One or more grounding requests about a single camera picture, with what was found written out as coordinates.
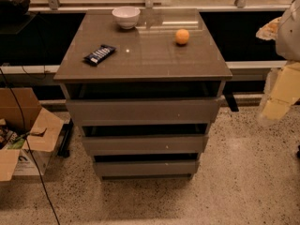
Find grey top drawer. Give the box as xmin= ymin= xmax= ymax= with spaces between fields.
xmin=66 ymin=99 xmax=219 ymax=126

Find orange fruit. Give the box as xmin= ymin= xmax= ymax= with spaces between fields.
xmin=175 ymin=29 xmax=189 ymax=45

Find open cardboard box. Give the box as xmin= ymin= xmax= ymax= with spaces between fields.
xmin=0 ymin=88 xmax=64 ymax=182

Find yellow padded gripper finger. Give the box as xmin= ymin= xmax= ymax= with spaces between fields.
xmin=258 ymin=62 xmax=300 ymax=127

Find grey drawer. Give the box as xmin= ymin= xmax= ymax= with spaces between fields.
xmin=93 ymin=161 xmax=200 ymax=177
xmin=66 ymin=99 xmax=219 ymax=126
xmin=82 ymin=135 xmax=208 ymax=156

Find black cable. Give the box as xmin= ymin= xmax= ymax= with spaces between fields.
xmin=0 ymin=67 xmax=61 ymax=225

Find grey drawer cabinet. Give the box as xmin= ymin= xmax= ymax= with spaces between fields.
xmin=54 ymin=8 xmax=232 ymax=180

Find white bowl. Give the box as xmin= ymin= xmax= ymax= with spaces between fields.
xmin=112 ymin=7 xmax=141 ymax=29

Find black object on shelf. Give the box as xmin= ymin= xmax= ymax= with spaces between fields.
xmin=0 ymin=0 xmax=31 ymax=16

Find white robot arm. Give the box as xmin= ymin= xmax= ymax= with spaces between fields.
xmin=256 ymin=0 xmax=300 ymax=127

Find grey bottom drawer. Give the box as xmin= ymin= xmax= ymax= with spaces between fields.
xmin=93 ymin=161 xmax=200 ymax=177

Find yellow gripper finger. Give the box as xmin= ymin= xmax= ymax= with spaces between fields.
xmin=256 ymin=17 xmax=281 ymax=40

